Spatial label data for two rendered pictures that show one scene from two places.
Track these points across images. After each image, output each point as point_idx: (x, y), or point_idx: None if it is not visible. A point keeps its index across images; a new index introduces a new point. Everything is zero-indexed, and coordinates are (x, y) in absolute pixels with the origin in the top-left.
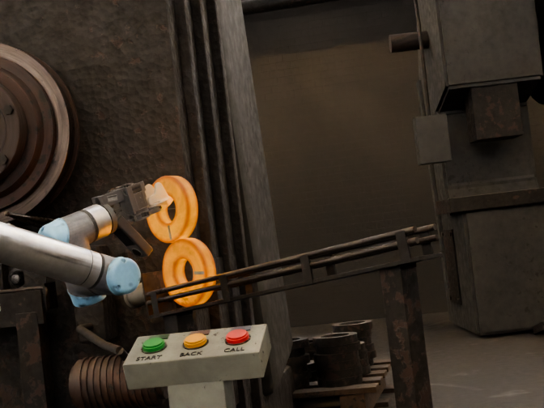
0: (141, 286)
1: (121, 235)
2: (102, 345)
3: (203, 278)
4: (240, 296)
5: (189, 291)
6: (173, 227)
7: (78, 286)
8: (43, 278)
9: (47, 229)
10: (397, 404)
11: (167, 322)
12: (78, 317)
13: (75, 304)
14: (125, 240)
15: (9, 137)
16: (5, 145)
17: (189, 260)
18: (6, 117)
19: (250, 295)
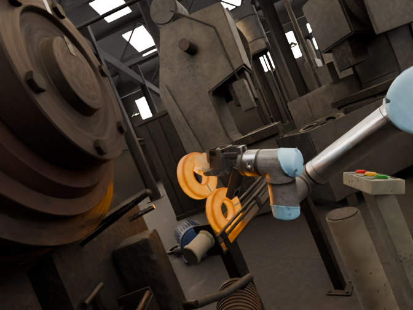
0: (205, 237)
1: (240, 178)
2: (231, 290)
3: (246, 202)
4: (265, 201)
5: (241, 215)
6: (210, 184)
7: (303, 194)
8: (101, 306)
9: (298, 150)
10: (313, 212)
11: (232, 248)
12: (177, 302)
13: (298, 214)
14: (239, 182)
15: (113, 103)
16: (114, 111)
17: (228, 199)
18: (103, 79)
19: (268, 197)
